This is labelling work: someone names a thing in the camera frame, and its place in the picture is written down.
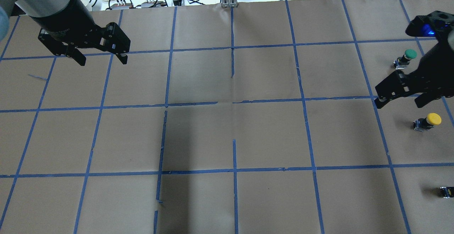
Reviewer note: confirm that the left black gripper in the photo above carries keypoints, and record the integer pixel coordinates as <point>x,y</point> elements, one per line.
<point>65,18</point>

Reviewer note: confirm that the yellow push button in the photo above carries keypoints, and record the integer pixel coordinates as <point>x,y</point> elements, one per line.
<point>427,123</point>

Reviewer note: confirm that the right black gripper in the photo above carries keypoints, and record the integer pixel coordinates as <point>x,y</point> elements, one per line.
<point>437,67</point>

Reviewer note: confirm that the green push button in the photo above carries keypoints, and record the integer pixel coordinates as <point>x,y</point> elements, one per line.
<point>403,61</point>

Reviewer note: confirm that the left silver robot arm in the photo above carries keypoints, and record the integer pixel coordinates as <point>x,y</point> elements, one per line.
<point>34,9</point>

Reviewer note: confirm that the red push button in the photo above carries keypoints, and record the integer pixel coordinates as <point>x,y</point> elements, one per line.
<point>447,192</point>

